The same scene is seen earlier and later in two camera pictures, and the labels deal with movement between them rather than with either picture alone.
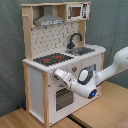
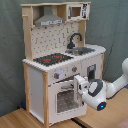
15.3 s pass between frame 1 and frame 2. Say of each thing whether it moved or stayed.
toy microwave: stayed
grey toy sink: stayed
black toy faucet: stayed
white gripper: moved
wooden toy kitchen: stayed
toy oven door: moved
